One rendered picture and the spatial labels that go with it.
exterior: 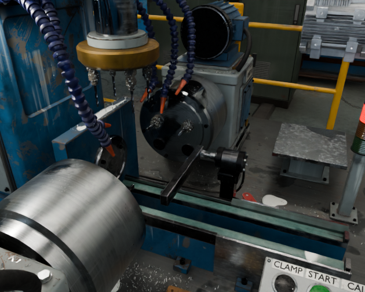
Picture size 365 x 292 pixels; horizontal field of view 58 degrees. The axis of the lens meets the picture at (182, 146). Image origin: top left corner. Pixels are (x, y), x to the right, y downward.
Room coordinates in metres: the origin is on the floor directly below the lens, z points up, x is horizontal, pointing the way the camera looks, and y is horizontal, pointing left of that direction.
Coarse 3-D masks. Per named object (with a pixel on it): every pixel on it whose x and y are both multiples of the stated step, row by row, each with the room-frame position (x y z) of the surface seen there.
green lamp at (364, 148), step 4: (356, 136) 0.80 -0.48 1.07; (356, 140) 0.80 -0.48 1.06; (360, 140) 0.79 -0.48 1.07; (364, 140) 0.78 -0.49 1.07; (352, 144) 0.81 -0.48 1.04; (356, 144) 0.80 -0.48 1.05; (360, 144) 0.79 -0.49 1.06; (364, 144) 0.78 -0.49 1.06; (352, 148) 0.81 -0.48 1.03; (356, 148) 0.79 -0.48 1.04; (360, 148) 0.78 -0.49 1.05; (364, 148) 0.78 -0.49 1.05; (360, 152) 0.78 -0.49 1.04; (364, 152) 0.78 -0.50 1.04
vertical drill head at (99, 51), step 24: (96, 0) 0.71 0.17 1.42; (120, 0) 0.70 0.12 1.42; (96, 24) 0.72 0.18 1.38; (120, 24) 0.70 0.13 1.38; (96, 48) 0.69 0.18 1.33; (120, 48) 0.68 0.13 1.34; (144, 48) 0.69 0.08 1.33; (96, 72) 0.72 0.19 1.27; (144, 72) 0.75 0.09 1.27; (96, 96) 0.72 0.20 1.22
